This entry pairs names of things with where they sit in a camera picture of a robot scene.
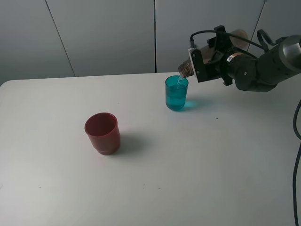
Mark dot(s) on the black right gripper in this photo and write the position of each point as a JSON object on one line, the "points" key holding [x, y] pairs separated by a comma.
{"points": [[221, 64]]}

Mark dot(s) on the smoky translucent water bottle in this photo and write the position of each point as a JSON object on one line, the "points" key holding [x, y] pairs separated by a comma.
{"points": [[185, 69]]}

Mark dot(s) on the teal translucent plastic cup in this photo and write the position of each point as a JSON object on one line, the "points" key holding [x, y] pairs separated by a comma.
{"points": [[176, 90]]}

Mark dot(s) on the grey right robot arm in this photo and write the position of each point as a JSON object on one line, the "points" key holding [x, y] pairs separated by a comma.
{"points": [[281, 60]]}

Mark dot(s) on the red plastic cup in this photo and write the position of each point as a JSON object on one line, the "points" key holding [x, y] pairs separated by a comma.
{"points": [[103, 132]]}

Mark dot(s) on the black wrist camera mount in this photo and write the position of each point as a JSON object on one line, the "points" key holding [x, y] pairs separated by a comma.
{"points": [[195, 58]]}

